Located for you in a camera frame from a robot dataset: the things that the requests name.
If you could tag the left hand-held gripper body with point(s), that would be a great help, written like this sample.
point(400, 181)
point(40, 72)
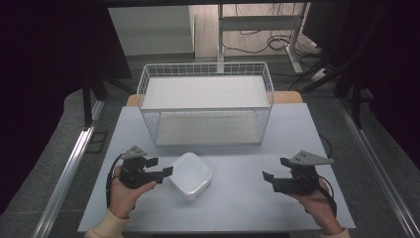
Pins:
point(133, 172)

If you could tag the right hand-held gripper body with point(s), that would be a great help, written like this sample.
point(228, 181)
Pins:
point(298, 180)

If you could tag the white square plastic box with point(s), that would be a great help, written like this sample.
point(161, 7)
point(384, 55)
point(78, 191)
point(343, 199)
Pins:
point(190, 175)

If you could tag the person's left hand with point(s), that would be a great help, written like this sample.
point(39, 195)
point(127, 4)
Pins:
point(124, 198)

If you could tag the person's right hand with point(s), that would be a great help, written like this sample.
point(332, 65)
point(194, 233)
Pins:
point(318, 208)

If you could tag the wooden table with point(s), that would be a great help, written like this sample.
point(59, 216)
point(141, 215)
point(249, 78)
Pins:
point(288, 97)

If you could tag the black metal stand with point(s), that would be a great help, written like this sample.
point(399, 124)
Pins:
point(356, 105)

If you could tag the white power strip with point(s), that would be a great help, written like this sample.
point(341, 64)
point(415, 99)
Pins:
point(319, 74)

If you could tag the grey cabinet panel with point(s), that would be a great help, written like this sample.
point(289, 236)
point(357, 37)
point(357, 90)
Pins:
point(150, 29)

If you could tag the aluminium floor rail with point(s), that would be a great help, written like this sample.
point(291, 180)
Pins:
point(66, 178)
point(379, 172)

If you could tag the white metal desk frame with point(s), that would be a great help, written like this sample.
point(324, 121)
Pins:
point(257, 22)

